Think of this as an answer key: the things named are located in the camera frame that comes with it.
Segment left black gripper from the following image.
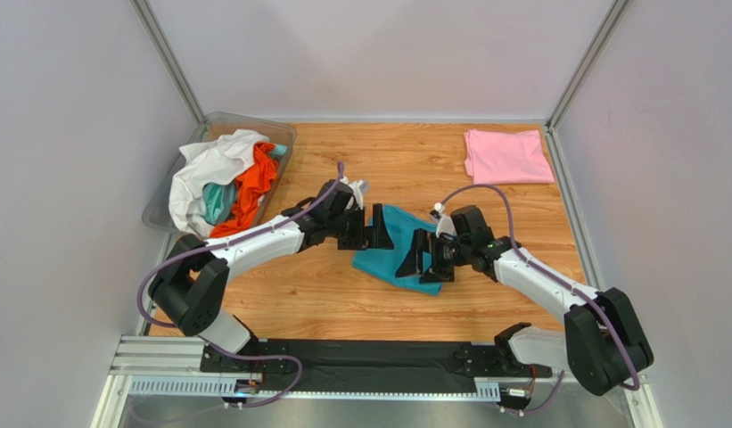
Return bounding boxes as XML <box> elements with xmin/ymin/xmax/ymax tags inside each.
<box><xmin>327</xmin><ymin>202</ymin><xmax>394</xmax><ymax>250</ymax></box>

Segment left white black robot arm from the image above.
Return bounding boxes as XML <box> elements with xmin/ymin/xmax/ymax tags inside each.
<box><xmin>144</xmin><ymin>180</ymin><xmax>394</xmax><ymax>357</ymax></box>

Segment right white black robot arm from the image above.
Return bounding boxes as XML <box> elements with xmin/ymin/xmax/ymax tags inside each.
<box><xmin>395</xmin><ymin>205</ymin><xmax>654</xmax><ymax>396</ymax></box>

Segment folded pink t shirt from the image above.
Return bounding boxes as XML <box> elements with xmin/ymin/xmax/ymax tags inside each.
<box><xmin>464</xmin><ymin>129</ymin><xmax>555</xmax><ymax>185</ymax></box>

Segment orange t shirt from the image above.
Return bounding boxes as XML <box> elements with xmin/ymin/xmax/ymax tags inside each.
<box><xmin>210</xmin><ymin>142</ymin><xmax>279</xmax><ymax>238</ymax></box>

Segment light teal t shirt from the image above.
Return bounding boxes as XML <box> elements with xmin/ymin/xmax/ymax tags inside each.
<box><xmin>202</xmin><ymin>182</ymin><xmax>237</xmax><ymax>226</ymax></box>

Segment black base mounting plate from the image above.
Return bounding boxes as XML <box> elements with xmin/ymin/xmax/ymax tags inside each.
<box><xmin>200</xmin><ymin>339</ymin><xmax>552</xmax><ymax>393</ymax></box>

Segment white t shirt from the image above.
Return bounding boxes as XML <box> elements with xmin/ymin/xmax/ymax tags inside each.
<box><xmin>169</xmin><ymin>129</ymin><xmax>270</xmax><ymax>237</ymax></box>

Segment clear plastic bin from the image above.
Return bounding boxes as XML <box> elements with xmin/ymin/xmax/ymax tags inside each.
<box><xmin>142</xmin><ymin>111</ymin><xmax>297</xmax><ymax>236</ymax></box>

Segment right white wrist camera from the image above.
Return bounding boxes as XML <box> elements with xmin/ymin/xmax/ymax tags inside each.
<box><xmin>430</xmin><ymin>202</ymin><xmax>456</xmax><ymax>237</ymax></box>

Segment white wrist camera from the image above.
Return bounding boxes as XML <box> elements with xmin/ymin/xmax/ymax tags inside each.
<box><xmin>430</xmin><ymin>202</ymin><xmax>456</xmax><ymax>237</ymax></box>
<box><xmin>340</xmin><ymin>177</ymin><xmax>370</xmax><ymax>210</ymax></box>

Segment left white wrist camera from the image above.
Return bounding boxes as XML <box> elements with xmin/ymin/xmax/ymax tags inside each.
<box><xmin>340</xmin><ymin>177</ymin><xmax>370</xmax><ymax>210</ymax></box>

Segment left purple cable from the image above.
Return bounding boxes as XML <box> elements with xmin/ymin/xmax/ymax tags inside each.
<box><xmin>135</xmin><ymin>160</ymin><xmax>347</xmax><ymax>422</ymax></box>

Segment right aluminium frame post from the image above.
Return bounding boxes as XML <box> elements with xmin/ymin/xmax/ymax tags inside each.
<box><xmin>547</xmin><ymin>0</ymin><xmax>631</xmax><ymax>134</ymax></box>

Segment aluminium frame post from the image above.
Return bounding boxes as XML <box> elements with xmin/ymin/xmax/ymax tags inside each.
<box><xmin>130</xmin><ymin>0</ymin><xmax>205</xmax><ymax>124</ymax></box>
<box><xmin>547</xmin><ymin>0</ymin><xmax>631</xmax><ymax>134</ymax></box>

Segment aluminium front rail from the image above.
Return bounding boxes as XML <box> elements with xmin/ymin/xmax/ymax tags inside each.
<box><xmin>107</xmin><ymin>335</ymin><xmax>648</xmax><ymax>400</ymax></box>

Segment left aluminium frame post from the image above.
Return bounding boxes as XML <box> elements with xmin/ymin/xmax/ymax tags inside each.
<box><xmin>130</xmin><ymin>0</ymin><xmax>205</xmax><ymax>124</ymax></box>

